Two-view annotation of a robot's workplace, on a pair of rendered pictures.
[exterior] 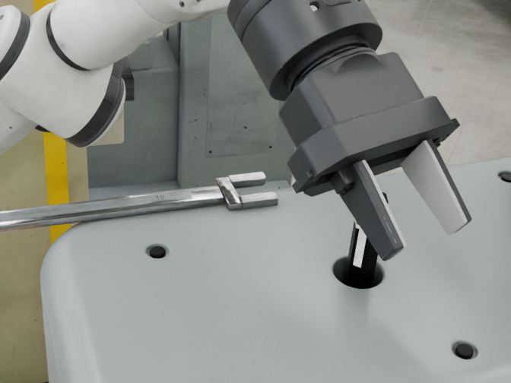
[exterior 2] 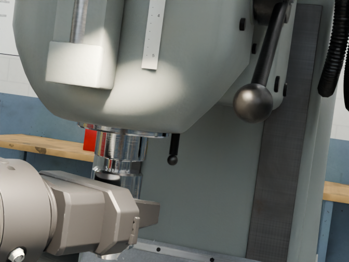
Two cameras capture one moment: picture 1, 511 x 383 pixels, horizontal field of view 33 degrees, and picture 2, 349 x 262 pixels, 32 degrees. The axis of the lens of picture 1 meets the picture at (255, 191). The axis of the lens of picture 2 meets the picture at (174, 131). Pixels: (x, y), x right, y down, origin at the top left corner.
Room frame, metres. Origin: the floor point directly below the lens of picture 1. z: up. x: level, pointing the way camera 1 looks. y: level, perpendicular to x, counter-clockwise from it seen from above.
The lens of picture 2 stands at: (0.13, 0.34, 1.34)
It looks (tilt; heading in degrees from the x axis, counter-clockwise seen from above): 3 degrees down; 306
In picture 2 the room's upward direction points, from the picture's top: 7 degrees clockwise
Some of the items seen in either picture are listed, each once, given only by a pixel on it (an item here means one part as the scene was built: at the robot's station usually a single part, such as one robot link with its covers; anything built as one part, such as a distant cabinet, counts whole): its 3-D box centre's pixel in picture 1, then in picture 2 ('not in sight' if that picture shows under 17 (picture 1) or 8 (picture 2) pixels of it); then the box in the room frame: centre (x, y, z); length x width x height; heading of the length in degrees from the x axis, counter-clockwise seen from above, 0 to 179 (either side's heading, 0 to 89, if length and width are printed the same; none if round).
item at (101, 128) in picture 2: not in sight; (123, 127); (0.50, -0.08, 1.31); 0.09 x 0.09 x 0.01
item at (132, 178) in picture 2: not in sight; (117, 174); (0.50, -0.08, 1.26); 0.05 x 0.05 x 0.01
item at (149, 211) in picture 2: not in sight; (137, 215); (0.47, -0.08, 1.23); 0.06 x 0.02 x 0.03; 87
